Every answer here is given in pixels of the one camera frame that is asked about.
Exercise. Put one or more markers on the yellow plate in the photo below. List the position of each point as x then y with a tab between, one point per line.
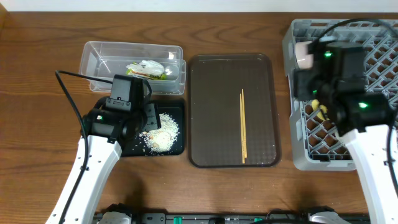
321	110

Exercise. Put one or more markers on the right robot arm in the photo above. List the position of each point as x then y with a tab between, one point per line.
365	125

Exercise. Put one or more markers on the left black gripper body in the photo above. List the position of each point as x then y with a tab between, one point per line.
152	117

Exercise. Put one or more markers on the rice food scraps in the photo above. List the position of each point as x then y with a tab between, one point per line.
162	139

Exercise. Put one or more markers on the grey dishwasher rack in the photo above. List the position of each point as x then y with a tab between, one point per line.
314	142

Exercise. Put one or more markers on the green snack wrapper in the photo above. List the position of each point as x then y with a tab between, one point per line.
151	77

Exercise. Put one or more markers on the pink bowl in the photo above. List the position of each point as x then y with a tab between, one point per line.
303	57

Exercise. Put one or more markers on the clear plastic bin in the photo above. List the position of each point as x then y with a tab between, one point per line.
104	60

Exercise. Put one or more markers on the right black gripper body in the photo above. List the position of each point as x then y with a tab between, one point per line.
306	88

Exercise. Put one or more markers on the white napkin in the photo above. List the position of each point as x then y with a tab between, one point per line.
146	67

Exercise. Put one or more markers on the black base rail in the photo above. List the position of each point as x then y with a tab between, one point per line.
120	213

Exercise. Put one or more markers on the black plastic tray bin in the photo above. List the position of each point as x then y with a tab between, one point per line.
137	147

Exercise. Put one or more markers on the dark brown serving tray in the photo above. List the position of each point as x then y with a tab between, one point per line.
215	82

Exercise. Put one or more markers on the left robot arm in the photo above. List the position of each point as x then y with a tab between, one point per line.
114	121

